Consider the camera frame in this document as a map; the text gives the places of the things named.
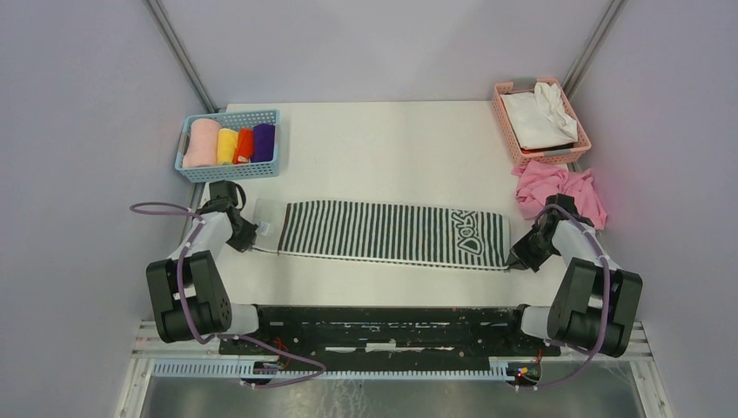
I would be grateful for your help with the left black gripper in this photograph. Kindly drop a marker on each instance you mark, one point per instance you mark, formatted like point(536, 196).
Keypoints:
point(247, 239)

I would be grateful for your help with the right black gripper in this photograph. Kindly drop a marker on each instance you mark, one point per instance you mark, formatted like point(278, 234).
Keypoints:
point(519, 257)

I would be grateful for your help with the purple towel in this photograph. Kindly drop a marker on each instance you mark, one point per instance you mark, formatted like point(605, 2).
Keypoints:
point(264, 136)

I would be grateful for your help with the green white striped towel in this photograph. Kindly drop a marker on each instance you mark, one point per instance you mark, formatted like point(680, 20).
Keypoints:
point(400, 234)

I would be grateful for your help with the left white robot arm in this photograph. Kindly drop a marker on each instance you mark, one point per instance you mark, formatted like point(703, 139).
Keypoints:
point(188, 297)

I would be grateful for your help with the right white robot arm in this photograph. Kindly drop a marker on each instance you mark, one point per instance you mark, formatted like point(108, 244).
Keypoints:
point(595, 306)

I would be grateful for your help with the pink crumpled towel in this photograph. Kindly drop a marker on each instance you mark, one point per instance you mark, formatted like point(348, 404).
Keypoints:
point(537, 181)

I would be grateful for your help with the pink rolled towel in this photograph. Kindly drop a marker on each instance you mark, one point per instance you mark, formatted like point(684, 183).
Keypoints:
point(203, 142)

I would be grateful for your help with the yellow rolled towel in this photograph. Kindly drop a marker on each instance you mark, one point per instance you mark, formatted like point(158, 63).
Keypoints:
point(227, 145)

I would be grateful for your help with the red rolled towel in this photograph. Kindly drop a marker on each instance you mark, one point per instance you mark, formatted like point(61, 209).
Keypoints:
point(245, 147)

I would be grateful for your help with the blue plastic basket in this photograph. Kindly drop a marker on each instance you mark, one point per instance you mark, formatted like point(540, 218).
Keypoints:
point(235, 121)

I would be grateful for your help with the pink plastic basket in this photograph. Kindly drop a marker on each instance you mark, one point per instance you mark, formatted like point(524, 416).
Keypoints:
point(547, 155)

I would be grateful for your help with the white folded cloth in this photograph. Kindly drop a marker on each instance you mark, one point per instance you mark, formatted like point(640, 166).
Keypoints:
point(539, 118)

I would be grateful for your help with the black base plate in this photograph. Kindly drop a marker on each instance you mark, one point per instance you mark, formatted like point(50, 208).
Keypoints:
point(400, 339)

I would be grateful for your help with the aluminium frame rails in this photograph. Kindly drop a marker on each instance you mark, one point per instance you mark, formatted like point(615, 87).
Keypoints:
point(629, 386)

